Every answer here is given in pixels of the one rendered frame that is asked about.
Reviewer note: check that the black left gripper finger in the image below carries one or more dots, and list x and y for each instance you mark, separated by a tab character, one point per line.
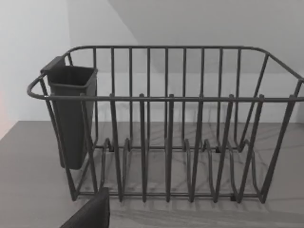
95	213

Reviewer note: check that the dark grey cutlery holder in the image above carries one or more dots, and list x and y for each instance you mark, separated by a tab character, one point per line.
71	114

